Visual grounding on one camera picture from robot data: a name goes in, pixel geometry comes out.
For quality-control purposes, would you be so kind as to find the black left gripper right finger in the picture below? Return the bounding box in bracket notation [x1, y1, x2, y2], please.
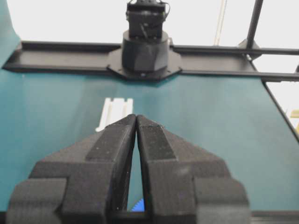
[136, 115, 249, 224]

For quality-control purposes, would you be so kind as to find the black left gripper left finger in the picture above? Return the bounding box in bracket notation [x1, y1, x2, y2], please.
[6, 114, 136, 224]

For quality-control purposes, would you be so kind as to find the large blue plastic gear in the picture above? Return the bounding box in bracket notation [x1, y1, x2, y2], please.
[131, 198, 145, 212]

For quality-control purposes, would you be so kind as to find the teal table mat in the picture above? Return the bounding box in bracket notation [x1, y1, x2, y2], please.
[0, 0, 299, 211]

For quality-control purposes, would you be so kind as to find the aluminium extrusion rail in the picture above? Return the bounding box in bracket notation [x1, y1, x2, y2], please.
[95, 98, 134, 132]

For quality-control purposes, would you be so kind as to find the black metal frame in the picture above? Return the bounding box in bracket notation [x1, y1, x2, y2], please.
[1, 0, 299, 143]

